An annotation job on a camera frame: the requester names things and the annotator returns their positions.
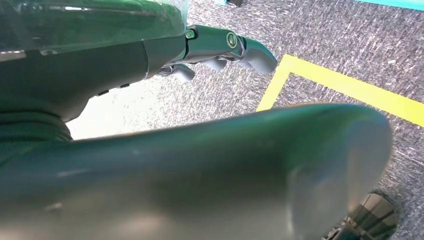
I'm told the yellow floor tape square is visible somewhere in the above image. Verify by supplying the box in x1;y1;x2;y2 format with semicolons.
255;53;424;128

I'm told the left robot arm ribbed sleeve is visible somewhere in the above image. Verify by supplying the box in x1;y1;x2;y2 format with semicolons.
0;110;73;160

